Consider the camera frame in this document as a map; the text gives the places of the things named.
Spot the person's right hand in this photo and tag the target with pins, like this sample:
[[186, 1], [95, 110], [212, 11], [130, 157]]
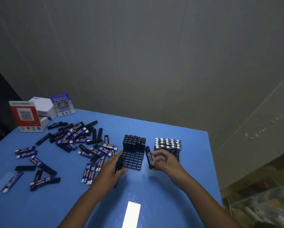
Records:
[[170, 166]]

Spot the person's left hand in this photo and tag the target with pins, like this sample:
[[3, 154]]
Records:
[[108, 173]]

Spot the black grid tray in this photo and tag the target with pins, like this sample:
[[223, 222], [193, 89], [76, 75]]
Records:
[[132, 161], [177, 157]]

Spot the black slim lighter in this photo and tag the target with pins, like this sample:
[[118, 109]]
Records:
[[120, 163]]

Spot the row of blue lighters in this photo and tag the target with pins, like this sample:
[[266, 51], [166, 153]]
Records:
[[168, 146]]

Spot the black white-printed lighter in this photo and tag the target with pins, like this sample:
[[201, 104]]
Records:
[[149, 155]]

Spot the row of black lighters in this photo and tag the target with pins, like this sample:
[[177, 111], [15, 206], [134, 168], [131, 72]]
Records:
[[133, 142]]

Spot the pile of mixed lighters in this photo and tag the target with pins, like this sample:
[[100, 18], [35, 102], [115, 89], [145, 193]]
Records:
[[66, 137]]

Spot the person's left forearm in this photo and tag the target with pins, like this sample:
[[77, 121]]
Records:
[[80, 206]]

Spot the person's right forearm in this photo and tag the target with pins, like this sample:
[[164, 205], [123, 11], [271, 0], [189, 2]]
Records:
[[208, 206]]

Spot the blue code sign stand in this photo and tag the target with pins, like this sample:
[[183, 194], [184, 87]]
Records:
[[62, 104]]

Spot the white cardboard box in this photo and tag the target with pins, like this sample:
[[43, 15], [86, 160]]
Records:
[[42, 103]]

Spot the crumpled clear plastic bags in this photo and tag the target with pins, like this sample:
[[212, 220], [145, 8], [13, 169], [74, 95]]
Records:
[[263, 206]]

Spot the red code sign stand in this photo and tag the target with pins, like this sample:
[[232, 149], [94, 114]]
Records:
[[25, 113]]

